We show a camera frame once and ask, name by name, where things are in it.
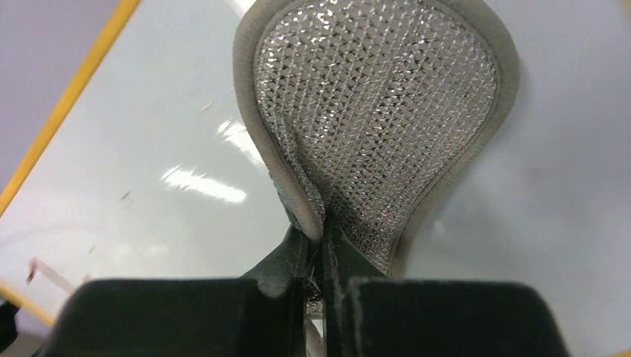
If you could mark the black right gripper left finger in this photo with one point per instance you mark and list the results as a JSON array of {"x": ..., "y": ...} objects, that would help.
[{"x": 258, "y": 314}]

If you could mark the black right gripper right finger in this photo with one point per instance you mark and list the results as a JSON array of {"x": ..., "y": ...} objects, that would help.
[{"x": 369, "y": 314}]

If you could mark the yellow framed whiteboard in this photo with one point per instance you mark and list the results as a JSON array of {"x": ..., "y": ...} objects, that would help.
[{"x": 152, "y": 173}]

